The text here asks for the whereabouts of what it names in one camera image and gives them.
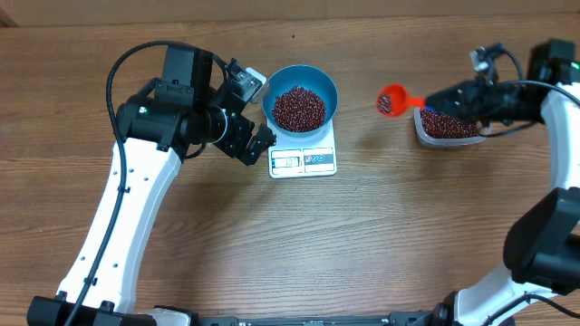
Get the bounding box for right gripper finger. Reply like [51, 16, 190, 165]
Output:
[425, 81, 474, 107]
[426, 100, 471, 120]

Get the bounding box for red scoop with blue handle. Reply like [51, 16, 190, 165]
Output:
[376, 83, 427, 118]

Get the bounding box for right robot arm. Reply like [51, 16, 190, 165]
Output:
[406, 39, 579, 325]

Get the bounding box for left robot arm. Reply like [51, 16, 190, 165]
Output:
[26, 41, 276, 325]

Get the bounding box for red beans in bowl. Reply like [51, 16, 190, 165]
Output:
[272, 85, 326, 132]

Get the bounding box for white digital kitchen scale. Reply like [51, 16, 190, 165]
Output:
[267, 121, 338, 179]

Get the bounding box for blue metal bowl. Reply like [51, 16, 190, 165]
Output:
[262, 64, 339, 138]

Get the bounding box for red beans in container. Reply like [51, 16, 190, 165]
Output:
[420, 110, 479, 139]

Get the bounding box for clear plastic container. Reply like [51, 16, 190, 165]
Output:
[413, 109, 492, 149]

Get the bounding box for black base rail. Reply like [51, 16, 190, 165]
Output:
[153, 293, 516, 326]

